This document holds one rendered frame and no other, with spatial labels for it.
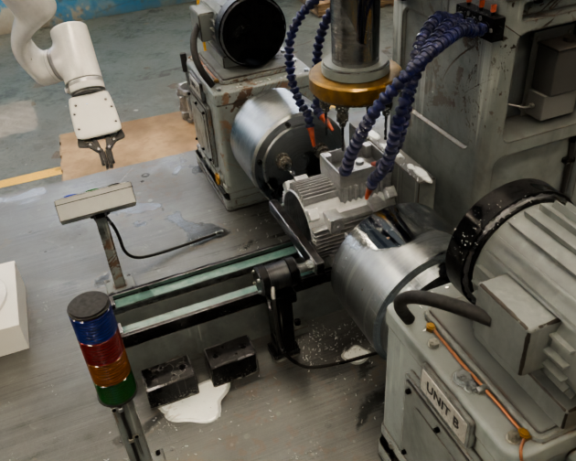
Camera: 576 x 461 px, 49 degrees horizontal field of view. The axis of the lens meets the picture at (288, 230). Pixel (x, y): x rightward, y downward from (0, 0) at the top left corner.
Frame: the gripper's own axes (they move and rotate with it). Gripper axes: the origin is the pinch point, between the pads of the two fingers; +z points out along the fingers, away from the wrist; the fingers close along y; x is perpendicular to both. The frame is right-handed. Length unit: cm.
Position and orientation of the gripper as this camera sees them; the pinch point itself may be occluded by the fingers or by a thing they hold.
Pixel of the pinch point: (107, 159)
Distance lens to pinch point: 150.4
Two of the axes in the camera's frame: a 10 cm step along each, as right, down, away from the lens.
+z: 2.9, 9.6, 0.0
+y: 9.2, -2.7, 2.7
